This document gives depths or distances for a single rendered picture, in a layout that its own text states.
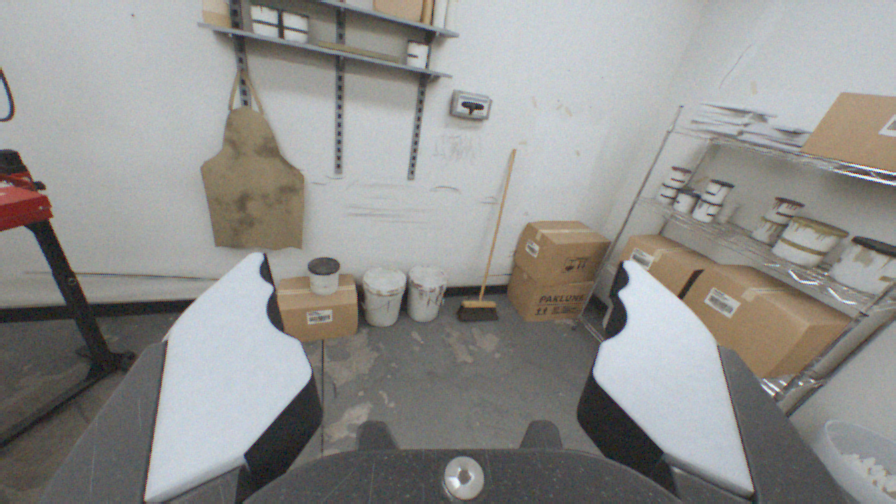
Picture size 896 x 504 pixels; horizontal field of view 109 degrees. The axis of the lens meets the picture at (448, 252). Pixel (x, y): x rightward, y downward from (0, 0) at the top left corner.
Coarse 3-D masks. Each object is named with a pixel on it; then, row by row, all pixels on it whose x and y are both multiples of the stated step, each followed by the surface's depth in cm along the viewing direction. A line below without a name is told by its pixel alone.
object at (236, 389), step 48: (240, 288) 9; (192, 336) 8; (240, 336) 8; (288, 336) 8; (192, 384) 6; (240, 384) 6; (288, 384) 6; (192, 432) 6; (240, 432) 6; (288, 432) 6; (192, 480) 5
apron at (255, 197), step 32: (256, 96) 170; (224, 128) 173; (256, 128) 177; (224, 160) 179; (256, 160) 184; (224, 192) 186; (256, 192) 194; (288, 192) 200; (224, 224) 196; (256, 224) 203; (288, 224) 210
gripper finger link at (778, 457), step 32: (736, 352) 8; (736, 384) 7; (736, 416) 6; (768, 416) 6; (768, 448) 6; (800, 448) 6; (672, 480) 5; (704, 480) 5; (768, 480) 5; (800, 480) 5; (832, 480) 5
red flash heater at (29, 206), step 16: (0, 176) 121; (0, 192) 112; (16, 192) 114; (32, 192) 116; (0, 208) 106; (16, 208) 110; (32, 208) 114; (48, 208) 118; (0, 224) 108; (16, 224) 111
